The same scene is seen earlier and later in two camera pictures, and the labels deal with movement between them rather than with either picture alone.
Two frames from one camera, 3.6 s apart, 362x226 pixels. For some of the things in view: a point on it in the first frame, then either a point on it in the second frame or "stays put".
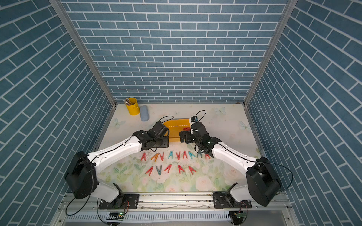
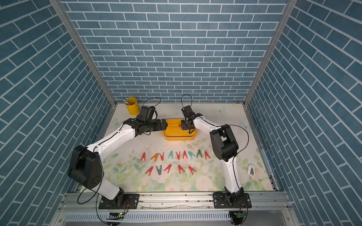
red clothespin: x=143 y=157 stays put
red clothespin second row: x=150 y=170 stays put
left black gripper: x=166 y=142 to x=159 y=127
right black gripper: x=188 y=138 to x=183 y=125
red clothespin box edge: x=191 y=169 stays put
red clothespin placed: x=178 y=156 stays put
